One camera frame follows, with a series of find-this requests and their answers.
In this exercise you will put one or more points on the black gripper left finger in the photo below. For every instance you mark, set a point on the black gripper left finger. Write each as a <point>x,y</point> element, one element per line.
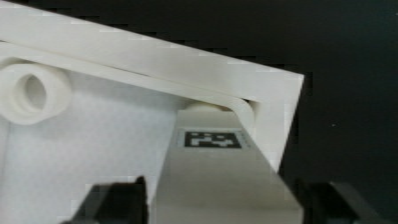
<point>113,204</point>

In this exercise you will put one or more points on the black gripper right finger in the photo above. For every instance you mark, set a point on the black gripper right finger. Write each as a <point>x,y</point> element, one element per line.
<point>334,205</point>

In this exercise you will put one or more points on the white desk leg with tag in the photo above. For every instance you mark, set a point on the white desk leg with tag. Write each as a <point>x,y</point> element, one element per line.
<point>218,186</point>

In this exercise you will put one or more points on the white desk tabletop panel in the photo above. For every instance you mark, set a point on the white desk tabletop panel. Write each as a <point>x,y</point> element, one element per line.
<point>85,123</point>

